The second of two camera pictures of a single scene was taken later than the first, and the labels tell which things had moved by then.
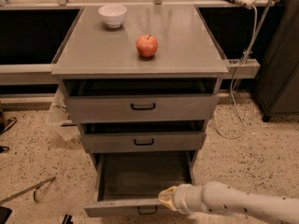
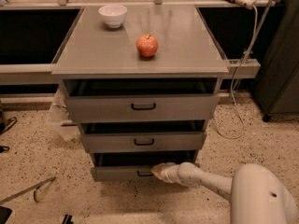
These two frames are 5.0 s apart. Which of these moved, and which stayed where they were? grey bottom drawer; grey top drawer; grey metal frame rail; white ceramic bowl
Moved: grey bottom drawer
Stayed: white ceramic bowl; grey metal frame rail; grey top drawer
